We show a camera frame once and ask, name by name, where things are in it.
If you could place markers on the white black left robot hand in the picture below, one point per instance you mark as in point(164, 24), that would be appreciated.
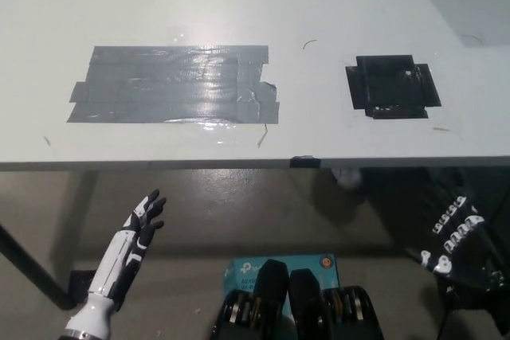
point(115, 264)

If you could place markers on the grey duct tape patch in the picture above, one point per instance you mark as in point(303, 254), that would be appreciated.
point(175, 85)

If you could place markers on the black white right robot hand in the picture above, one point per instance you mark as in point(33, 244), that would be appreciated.
point(470, 260)

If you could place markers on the black table leg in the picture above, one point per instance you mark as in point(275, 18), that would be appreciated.
point(36, 268)

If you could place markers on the teal router box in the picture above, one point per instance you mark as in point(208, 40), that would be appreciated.
point(243, 270)

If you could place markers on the white object under table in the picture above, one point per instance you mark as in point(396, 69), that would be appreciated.
point(350, 177)

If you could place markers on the black robot body blocks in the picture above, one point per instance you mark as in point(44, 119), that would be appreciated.
point(299, 308)

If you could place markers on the black tape patch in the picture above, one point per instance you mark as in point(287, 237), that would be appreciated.
point(392, 85)

